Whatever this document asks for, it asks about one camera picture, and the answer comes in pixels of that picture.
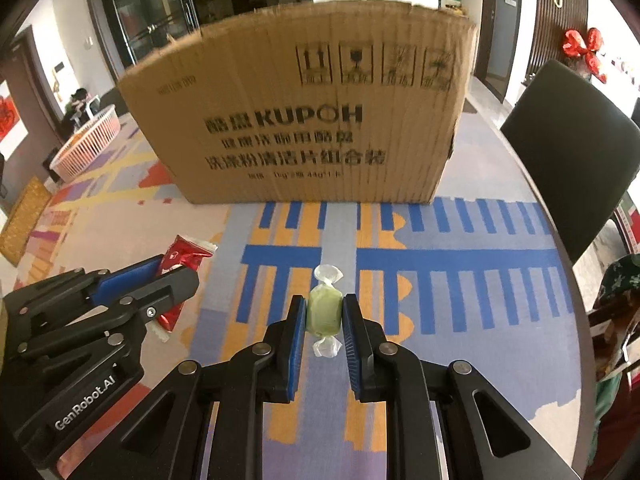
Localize wooden chair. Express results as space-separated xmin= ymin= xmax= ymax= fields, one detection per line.
xmin=586 ymin=305 xmax=640 ymax=441

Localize tan woven stool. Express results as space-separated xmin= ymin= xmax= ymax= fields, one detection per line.
xmin=0 ymin=176 xmax=54 ymax=267

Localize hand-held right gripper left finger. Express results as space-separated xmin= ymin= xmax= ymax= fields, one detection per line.
xmin=120 ymin=296 xmax=307 ymax=480

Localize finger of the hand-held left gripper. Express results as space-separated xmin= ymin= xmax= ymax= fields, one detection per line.
xmin=14 ymin=267 xmax=200 ymax=363
xmin=2 ymin=255 xmax=164 ymax=335

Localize brown cardboard box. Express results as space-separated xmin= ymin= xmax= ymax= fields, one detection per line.
xmin=116 ymin=0 xmax=479 ymax=207

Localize green candy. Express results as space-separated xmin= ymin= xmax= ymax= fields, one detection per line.
xmin=306 ymin=262 xmax=347 ymax=360

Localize white plastic fruit basket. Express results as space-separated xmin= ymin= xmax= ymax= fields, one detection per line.
xmin=49 ymin=105 xmax=122 ymax=182

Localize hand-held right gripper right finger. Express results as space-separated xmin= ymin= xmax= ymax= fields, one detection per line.
xmin=342 ymin=292 xmax=577 ymax=480

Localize red paper door decoration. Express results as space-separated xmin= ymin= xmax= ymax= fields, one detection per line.
xmin=0 ymin=79 xmax=29 ymax=147

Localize green floral cloth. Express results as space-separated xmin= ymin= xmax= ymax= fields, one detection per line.
xmin=596 ymin=254 xmax=640 ymax=312

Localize red snack packet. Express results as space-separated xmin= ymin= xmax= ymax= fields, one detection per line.
xmin=146 ymin=235 xmax=220 ymax=344

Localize black-framed glass doors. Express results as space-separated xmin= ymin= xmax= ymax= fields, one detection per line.
xmin=82 ymin=0 xmax=201 ymax=83

